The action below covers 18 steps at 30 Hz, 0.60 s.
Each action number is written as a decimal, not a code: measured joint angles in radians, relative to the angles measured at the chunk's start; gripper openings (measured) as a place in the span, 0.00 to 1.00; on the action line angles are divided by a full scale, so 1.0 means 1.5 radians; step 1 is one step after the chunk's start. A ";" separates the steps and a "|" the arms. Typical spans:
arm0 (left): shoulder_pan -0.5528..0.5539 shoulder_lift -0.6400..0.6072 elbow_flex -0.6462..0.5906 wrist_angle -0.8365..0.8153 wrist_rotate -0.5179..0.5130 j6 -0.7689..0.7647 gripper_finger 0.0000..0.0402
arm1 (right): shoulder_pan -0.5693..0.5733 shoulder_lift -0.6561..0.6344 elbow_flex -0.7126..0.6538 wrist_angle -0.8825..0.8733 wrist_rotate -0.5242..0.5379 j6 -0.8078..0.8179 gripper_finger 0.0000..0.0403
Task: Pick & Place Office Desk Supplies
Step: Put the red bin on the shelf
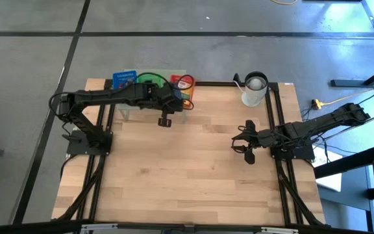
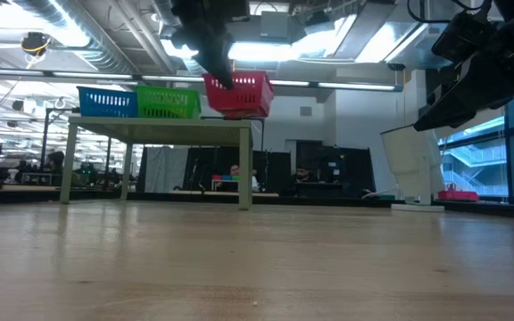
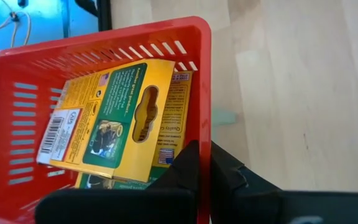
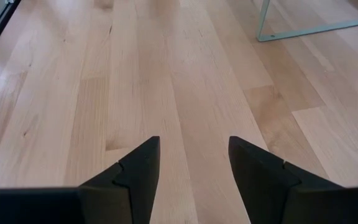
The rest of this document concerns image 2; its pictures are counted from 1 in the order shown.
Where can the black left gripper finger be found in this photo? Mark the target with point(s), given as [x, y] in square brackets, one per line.
[221, 71]

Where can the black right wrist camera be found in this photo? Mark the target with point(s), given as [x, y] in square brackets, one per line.
[462, 38]

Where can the green plastic basket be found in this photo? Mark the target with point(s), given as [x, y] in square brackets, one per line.
[168, 103]

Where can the gray ceiling air unit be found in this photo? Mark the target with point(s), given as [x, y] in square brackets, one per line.
[281, 27]

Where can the black partition panel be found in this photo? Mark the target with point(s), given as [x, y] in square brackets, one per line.
[203, 165]
[342, 165]

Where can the person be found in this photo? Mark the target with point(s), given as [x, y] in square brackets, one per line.
[301, 173]
[234, 171]
[56, 162]

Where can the blue plastic basket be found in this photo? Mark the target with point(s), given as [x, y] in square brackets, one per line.
[107, 103]

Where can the long linear ceiling light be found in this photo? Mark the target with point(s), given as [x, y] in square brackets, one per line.
[350, 86]

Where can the red plastic basket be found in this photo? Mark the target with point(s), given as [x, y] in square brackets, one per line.
[243, 96]

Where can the round black ceiling device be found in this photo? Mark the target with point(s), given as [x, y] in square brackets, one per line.
[35, 42]

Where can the black metal frame stand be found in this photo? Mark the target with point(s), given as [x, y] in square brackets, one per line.
[56, 116]

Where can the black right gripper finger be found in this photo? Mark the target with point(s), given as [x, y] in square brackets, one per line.
[444, 119]
[445, 96]

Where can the pale green perforated metal shelf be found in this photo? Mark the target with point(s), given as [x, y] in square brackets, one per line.
[159, 129]

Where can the white curtain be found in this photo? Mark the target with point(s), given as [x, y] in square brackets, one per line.
[163, 169]

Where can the black aluminium table frame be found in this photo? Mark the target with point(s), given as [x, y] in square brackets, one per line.
[328, 200]

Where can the red blue green box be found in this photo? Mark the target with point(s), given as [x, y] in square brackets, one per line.
[225, 177]

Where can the small red object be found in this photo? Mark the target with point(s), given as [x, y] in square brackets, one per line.
[458, 195]

